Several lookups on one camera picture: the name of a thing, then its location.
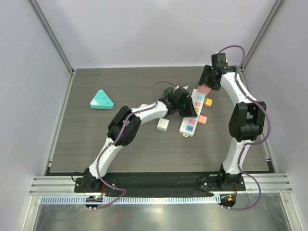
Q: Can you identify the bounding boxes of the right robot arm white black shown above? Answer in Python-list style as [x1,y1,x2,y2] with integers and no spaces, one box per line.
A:
[197,52,267,191]

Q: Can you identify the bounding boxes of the teal triangular socket base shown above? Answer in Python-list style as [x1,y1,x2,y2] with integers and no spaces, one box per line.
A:
[90,90,114,110]

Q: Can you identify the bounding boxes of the large pink cube plug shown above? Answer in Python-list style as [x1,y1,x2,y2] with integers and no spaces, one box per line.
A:
[197,84,212,95]

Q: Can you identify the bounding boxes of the white charger plug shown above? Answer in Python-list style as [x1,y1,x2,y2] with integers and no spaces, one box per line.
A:
[156,118,169,131]

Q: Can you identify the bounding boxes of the white power strip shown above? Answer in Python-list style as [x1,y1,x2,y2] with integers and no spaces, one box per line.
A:
[178,88,207,138]

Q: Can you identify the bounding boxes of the small pink cube plug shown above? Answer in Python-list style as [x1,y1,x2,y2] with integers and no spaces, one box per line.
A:
[198,115,207,125]

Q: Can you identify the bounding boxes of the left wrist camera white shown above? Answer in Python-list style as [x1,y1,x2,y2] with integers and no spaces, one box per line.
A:
[174,86,189,90]

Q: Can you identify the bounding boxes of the dark green patterned cube plug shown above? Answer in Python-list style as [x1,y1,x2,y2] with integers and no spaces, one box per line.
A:
[163,87,175,97]

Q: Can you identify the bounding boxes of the white slotted cable duct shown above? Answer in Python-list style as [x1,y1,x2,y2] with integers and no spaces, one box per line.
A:
[40,194,220,205]

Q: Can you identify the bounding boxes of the yellow cube plug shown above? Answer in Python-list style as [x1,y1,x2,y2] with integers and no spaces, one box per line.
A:
[204,98,213,107]

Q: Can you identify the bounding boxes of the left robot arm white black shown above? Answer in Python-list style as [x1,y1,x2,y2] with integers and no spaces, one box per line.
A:
[83,86,197,193]

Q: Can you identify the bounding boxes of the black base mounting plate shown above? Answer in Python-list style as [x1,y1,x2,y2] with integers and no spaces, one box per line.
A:
[74,172,246,196]

